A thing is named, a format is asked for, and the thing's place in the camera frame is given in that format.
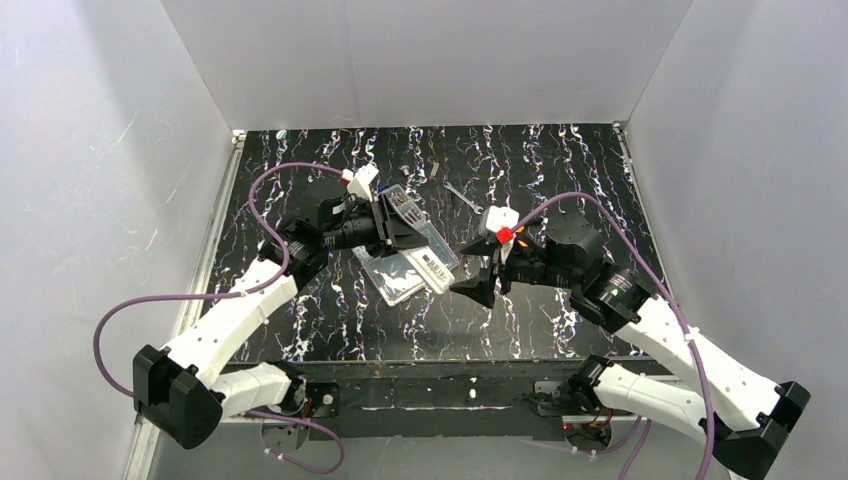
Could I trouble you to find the white remote control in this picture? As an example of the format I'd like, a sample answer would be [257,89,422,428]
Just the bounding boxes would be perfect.
[401,247,455,294]

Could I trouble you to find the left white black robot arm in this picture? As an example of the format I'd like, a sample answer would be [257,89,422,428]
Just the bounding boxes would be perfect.
[132,195,453,449]

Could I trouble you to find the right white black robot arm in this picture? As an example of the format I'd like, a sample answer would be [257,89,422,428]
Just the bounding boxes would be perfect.
[452,214,810,479]

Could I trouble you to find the clear plastic screw box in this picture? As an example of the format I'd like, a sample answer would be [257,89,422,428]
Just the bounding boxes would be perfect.
[353,184,459,306]

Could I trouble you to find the silver open-end wrench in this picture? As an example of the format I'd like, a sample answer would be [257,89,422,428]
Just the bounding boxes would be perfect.
[442,181,484,215]

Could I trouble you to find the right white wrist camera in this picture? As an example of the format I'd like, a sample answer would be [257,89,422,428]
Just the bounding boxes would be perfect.
[478,206,519,263]

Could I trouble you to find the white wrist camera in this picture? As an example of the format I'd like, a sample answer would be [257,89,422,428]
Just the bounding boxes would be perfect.
[478,206,519,263]
[341,163,379,202]

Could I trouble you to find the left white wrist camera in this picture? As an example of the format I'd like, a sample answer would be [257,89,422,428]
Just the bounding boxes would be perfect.
[341,163,379,202]

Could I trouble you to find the orange handled pliers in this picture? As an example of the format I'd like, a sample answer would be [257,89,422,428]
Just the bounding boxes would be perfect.
[513,226,530,248]

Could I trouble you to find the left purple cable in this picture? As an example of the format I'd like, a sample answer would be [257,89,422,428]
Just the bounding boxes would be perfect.
[91,162,348,475]

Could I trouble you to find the black front mounting rail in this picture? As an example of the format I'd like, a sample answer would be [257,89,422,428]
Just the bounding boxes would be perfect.
[292,359,608,440]

